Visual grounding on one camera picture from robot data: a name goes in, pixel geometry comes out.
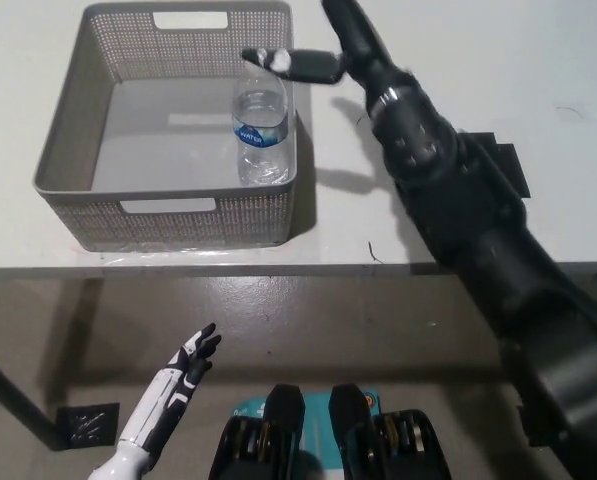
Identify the black tape square patch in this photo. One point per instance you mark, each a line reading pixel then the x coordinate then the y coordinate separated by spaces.
pixel 505 160

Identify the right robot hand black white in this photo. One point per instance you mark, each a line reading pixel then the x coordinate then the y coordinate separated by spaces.
pixel 365 55

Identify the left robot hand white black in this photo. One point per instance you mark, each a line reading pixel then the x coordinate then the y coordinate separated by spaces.
pixel 165 400

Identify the black floor tape patch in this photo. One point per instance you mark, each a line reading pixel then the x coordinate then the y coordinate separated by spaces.
pixel 85 425

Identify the clear water bottle blue label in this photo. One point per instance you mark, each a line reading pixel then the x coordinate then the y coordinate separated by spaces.
pixel 260 135

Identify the grey perforated plastic basket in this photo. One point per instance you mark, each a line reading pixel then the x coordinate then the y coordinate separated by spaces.
pixel 168 150

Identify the robot body black teal blocks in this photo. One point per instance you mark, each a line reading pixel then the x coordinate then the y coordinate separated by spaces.
pixel 288 430

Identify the dark metal table leg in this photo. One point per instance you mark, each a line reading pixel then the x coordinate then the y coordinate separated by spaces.
pixel 13 395

